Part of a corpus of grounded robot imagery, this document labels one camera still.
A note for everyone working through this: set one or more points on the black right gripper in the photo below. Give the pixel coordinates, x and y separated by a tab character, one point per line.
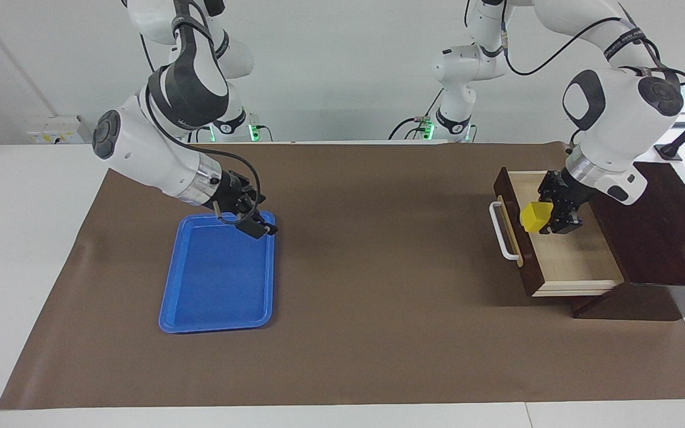
235	193

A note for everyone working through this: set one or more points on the brown paper table mat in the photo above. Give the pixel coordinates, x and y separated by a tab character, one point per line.
378	297

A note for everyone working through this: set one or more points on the white wall socket box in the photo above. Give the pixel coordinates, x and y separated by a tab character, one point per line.
54	132

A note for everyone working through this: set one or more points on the blue plastic tray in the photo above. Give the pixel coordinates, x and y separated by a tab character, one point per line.
217	279

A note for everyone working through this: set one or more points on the yellow cube block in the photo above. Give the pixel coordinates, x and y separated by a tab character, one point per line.
536	217

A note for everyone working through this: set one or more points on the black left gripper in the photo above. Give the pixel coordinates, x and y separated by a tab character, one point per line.
568	187

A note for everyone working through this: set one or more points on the dark wooden drawer cabinet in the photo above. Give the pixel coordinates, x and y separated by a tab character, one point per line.
657	238

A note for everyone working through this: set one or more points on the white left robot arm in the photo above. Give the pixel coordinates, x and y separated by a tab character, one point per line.
622	119

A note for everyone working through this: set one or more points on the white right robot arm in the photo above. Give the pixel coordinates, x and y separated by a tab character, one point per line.
146	154

